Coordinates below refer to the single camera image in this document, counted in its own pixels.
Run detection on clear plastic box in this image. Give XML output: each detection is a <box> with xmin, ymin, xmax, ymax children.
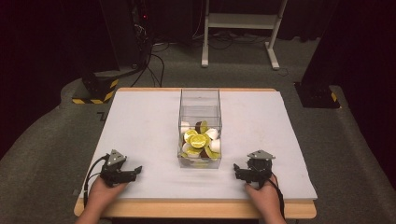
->
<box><xmin>177</xmin><ymin>88</ymin><xmax>223</xmax><ymax>170</ymax></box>

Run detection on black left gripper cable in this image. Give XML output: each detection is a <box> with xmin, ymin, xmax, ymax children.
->
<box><xmin>82</xmin><ymin>154</ymin><xmax>110</xmax><ymax>209</ymax></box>

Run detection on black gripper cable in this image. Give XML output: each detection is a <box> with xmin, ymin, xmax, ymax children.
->
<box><xmin>82</xmin><ymin>154</ymin><xmax>110</xmax><ymax>209</ymax></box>
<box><xmin>266</xmin><ymin>177</ymin><xmax>286</xmax><ymax>220</ymax></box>

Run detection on black stand with striped base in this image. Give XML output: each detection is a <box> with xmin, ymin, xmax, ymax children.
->
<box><xmin>71</xmin><ymin>0</ymin><xmax>148</xmax><ymax>105</ymax></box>

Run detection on pile of yellow-lidded white capsules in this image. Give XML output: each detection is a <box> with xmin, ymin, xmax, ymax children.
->
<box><xmin>180</xmin><ymin>119</ymin><xmax>222</xmax><ymax>161</ymax></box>

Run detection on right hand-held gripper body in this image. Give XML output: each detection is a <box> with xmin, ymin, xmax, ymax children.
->
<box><xmin>243</xmin><ymin>149</ymin><xmax>276</xmax><ymax>190</ymax></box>

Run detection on white metal stand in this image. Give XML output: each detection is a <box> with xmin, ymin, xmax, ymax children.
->
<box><xmin>201</xmin><ymin>0</ymin><xmax>290</xmax><ymax>71</ymax></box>

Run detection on person's right hand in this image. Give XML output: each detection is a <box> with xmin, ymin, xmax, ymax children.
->
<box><xmin>244</xmin><ymin>173</ymin><xmax>282</xmax><ymax>220</ymax></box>

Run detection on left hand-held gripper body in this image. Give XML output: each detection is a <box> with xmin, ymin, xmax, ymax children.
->
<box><xmin>99</xmin><ymin>148</ymin><xmax>132</xmax><ymax>189</ymax></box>

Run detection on dark curtain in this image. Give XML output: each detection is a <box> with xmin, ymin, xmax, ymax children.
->
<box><xmin>300</xmin><ymin>0</ymin><xmax>396</xmax><ymax>175</ymax></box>

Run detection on black floor cables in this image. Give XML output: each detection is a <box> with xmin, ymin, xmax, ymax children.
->
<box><xmin>130</xmin><ymin>31</ymin><xmax>206</xmax><ymax>89</ymax></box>

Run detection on wooden table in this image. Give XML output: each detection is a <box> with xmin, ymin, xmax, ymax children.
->
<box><xmin>73</xmin><ymin>87</ymin><xmax>318</xmax><ymax>220</ymax></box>

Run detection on white table mat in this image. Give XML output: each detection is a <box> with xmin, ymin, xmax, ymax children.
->
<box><xmin>78</xmin><ymin>91</ymin><xmax>318</xmax><ymax>201</ymax></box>

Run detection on person's left hand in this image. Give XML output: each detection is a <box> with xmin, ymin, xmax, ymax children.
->
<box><xmin>83</xmin><ymin>176</ymin><xmax>129</xmax><ymax>218</ymax></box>

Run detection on black stand base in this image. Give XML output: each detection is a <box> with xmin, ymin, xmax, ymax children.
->
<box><xmin>293</xmin><ymin>81</ymin><xmax>341</xmax><ymax>110</ymax></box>

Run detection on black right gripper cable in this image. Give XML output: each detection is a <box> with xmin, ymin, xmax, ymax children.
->
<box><xmin>266</xmin><ymin>177</ymin><xmax>286</xmax><ymax>220</ymax></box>

